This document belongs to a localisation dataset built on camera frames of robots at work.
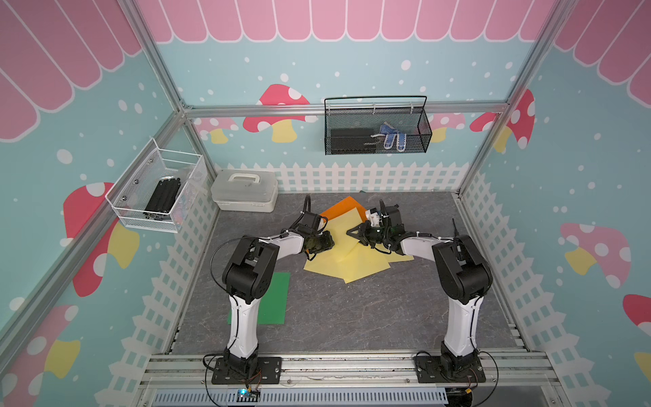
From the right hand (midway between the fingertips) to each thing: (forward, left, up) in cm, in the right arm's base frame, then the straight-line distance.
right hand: (347, 232), depth 95 cm
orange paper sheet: (+23, 0, -11) cm, 26 cm away
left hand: (-1, +5, -8) cm, 10 cm away
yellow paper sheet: (+6, +3, -5) cm, 8 cm away
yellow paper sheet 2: (-6, -18, -8) cm, 21 cm away
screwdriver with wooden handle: (+6, -47, -9) cm, 48 cm away
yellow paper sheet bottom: (-8, -1, -9) cm, 12 cm away
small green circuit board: (-50, +31, -12) cm, 60 cm away
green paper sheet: (-24, +26, -10) cm, 37 cm away
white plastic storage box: (+21, +42, +2) cm, 47 cm away
